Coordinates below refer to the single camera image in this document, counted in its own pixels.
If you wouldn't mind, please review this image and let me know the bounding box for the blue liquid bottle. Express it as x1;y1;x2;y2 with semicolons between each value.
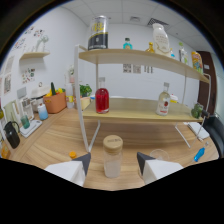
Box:
193;141;210;163

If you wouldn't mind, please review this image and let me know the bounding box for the white milk bottle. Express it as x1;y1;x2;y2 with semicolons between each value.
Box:
152;22;171;57

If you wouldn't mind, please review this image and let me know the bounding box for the white scale with teal cup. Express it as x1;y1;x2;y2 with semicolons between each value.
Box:
19;116;43;139

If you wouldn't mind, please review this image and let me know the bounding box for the yellow and white cup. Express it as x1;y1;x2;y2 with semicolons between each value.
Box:
169;93;179;104

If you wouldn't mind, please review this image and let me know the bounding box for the two-tier wooden shelf rack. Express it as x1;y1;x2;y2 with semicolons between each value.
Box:
73;44;212;153

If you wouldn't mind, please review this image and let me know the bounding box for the white pouch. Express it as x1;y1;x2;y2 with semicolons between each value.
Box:
187;121;210;140

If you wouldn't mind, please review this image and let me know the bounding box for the clear bottle with red label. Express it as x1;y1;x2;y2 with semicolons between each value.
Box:
155;81;171;117

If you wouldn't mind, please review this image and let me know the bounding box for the white and blue small bottle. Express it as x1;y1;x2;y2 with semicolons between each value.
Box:
36;103;49;121

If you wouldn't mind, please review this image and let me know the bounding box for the black sofa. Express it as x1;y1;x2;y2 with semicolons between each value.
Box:
203;114;224;158

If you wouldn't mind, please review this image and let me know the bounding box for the lime jar with cork stopper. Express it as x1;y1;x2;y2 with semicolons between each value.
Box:
190;102;210;120

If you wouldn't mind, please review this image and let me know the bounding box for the red liquid bottle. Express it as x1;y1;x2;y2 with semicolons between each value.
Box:
95;77;110;115

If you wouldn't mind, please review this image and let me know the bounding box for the white kitchen appliance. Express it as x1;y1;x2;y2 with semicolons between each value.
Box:
29;83;51;102

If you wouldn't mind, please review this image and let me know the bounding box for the brown door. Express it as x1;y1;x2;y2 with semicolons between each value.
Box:
197;50;218;116

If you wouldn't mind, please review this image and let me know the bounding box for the yellow printed snack can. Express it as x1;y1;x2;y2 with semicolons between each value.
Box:
190;51;204;75

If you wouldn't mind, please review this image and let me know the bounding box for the clear bottle with green cap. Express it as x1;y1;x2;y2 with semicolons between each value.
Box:
178;41;188;64

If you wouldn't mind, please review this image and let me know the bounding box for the small amber bottle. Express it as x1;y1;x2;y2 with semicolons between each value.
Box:
145;41;156;54

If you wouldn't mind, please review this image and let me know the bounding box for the teal liquid bottle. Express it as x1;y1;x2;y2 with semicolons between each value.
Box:
122;37;133;51

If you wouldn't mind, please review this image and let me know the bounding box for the white figurine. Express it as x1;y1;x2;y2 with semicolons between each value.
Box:
34;34;50;53

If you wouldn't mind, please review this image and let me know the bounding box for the ceiling air vent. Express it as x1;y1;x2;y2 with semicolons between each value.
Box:
146;17;169;27

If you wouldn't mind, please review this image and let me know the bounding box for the wooden wall shelf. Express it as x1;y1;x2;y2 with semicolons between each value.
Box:
18;50;51;62

